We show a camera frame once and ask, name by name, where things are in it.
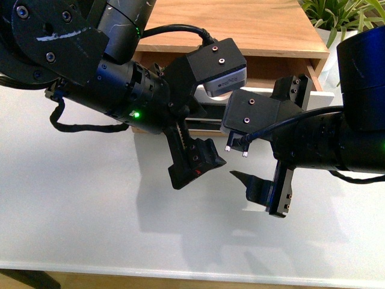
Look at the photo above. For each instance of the white plant pot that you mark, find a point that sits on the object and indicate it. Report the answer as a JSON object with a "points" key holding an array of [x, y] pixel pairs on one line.
{"points": [[331, 41]]}

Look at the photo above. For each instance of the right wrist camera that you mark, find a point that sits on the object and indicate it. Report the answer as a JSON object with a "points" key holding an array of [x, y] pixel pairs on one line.
{"points": [[245, 113]]}

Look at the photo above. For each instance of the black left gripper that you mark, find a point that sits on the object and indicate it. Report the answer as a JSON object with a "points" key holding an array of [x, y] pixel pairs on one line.
{"points": [[165, 99]]}

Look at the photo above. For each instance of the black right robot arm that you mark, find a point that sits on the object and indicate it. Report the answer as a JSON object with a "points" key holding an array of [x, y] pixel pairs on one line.
{"points": [[346, 140]]}

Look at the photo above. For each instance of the wooden drawer cabinet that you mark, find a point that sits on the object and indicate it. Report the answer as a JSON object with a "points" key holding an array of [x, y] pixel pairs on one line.
{"points": [[259, 28]]}

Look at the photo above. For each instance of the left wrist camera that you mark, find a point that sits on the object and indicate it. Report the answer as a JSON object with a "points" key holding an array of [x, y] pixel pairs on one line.
{"points": [[220, 67]]}

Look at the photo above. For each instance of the spider plant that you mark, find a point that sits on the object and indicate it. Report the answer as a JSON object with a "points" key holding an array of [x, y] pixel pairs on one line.
{"points": [[344, 15]]}

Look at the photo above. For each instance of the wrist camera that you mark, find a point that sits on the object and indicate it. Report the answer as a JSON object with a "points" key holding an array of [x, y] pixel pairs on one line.
{"points": [[220, 67], [245, 113]]}

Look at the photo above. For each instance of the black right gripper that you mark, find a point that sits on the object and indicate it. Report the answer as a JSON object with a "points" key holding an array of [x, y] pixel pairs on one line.
{"points": [[308, 139]]}

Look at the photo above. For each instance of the white front wooden drawer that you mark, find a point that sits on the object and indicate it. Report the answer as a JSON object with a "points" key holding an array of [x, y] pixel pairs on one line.
{"points": [[262, 72]]}

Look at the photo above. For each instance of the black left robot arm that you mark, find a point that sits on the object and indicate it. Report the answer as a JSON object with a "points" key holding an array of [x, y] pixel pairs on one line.
{"points": [[81, 54]]}

